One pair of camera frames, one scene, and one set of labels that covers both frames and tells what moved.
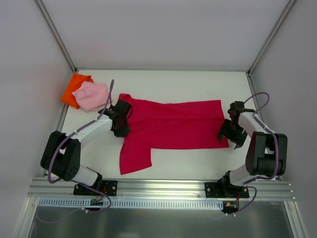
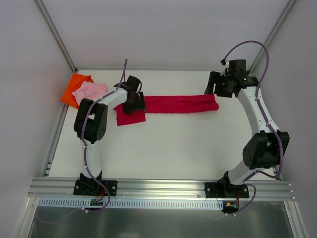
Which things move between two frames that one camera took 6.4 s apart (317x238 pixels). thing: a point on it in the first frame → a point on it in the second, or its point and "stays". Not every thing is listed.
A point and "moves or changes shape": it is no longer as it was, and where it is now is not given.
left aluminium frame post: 55,33 stays
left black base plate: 110,187 stays
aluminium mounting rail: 55,189 stays
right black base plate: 219,190 stays
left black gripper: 121,130 → 134,106
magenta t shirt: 188,125 moves or changes shape
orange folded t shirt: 76,82 stays
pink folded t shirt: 90,96 stays
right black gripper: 233,134 → 218,87
